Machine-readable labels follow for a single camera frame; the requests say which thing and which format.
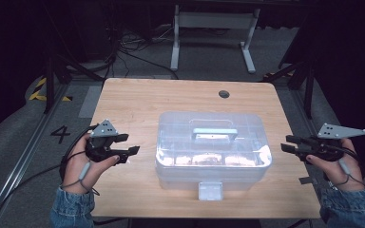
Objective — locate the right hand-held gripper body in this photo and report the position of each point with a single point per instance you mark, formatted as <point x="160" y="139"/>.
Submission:
<point x="332" y="132"/>

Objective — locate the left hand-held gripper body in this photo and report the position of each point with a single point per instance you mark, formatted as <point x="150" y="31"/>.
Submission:
<point x="104" y="130"/>

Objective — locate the clear plastic storage box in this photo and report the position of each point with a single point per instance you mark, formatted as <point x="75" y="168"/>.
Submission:
<point x="214" y="152"/>

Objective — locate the person's right hand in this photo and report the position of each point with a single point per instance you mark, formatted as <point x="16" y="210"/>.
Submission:
<point x="339" y="177"/>

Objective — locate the person's left hand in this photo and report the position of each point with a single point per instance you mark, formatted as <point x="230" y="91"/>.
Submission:
<point x="76" y="172"/>

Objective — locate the grey floor tape patch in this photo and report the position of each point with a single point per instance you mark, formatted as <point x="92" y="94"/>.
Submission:
<point x="90" y="102"/>

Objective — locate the small dark tape piece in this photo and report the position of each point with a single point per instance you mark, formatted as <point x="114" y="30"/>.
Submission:
<point x="306" y="180"/>

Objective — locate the black tripod stand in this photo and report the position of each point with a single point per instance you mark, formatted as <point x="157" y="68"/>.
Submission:
<point x="308" y="85"/>
<point x="49" y="82"/>

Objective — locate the yellow black floor tape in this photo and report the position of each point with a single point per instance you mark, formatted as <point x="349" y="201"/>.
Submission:
<point x="39" y="95"/>

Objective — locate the metal floor rail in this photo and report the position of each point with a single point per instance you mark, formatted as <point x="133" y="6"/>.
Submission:
<point x="28" y="147"/>

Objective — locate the white metal desk frame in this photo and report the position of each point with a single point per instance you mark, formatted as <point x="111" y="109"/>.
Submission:
<point x="214" y="19"/>

